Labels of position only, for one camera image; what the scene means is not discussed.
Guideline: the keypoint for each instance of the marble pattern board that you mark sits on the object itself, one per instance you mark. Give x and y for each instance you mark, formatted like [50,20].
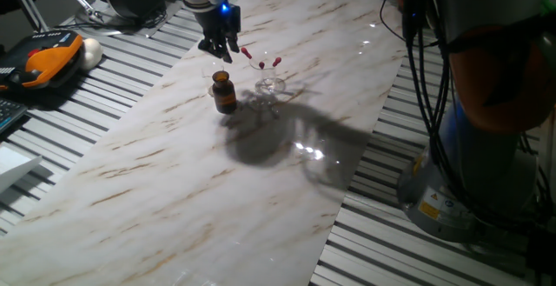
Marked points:
[152,199]

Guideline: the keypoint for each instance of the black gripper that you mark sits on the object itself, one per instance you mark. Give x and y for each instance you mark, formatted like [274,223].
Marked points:
[217,21]

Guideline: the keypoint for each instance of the silver orange robot arm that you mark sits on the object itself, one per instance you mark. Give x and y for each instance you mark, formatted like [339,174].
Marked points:
[478,177]

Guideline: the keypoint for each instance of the white round plastic object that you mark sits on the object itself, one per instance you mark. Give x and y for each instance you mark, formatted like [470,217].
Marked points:
[91,53]

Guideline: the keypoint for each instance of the metal tripod leg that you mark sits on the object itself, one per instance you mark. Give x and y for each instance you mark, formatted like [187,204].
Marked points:
[28,5]

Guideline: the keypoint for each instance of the white paper sheet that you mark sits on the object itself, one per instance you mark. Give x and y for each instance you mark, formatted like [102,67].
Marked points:
[13,166]

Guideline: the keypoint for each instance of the brown glass bottle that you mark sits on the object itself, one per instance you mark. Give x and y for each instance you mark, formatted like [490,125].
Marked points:
[225,97]

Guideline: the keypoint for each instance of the wide clear glass beaker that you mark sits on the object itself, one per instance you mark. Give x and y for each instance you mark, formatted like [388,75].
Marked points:
[269,85]

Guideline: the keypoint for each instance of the orange black teach pendant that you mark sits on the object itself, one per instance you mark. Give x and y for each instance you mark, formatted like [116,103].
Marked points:
[48,57]

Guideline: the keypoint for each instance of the dark computer keyboard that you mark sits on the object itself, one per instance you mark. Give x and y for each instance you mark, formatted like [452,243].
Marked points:
[9,114]

